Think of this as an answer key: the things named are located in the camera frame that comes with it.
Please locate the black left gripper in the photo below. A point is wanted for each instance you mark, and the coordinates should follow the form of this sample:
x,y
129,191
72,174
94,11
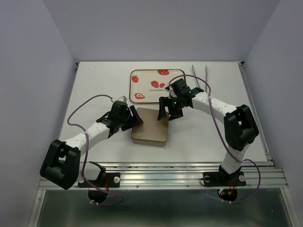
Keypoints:
x,y
137,119

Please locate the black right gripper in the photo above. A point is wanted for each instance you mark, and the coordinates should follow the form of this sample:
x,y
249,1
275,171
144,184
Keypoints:
x,y
163,102

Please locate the gold tin lid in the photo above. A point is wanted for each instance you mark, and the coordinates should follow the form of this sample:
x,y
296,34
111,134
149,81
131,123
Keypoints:
x,y
151,127

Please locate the metal food tongs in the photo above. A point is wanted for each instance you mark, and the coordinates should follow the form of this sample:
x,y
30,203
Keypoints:
x,y
201,79

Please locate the gold square tin box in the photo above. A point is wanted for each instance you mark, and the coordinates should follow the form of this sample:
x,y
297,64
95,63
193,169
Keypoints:
x,y
149,142

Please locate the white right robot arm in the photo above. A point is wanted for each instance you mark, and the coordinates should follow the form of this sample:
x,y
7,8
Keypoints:
x,y
240,128

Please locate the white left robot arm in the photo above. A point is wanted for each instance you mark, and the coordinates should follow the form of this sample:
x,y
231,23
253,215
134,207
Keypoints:
x,y
62,165

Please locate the strawberry print tray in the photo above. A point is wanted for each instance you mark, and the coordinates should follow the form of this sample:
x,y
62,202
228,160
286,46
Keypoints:
x,y
147,86

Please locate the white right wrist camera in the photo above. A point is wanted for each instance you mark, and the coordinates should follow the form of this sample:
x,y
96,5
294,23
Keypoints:
x,y
171,92

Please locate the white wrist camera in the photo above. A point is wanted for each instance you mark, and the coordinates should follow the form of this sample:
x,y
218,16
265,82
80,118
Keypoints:
x,y
171,92
122,99

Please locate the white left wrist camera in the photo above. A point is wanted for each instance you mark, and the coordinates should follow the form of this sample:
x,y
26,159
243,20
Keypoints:
x,y
122,99

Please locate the aluminium frame rail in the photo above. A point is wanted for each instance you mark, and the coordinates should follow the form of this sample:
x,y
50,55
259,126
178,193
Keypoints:
x,y
186,176

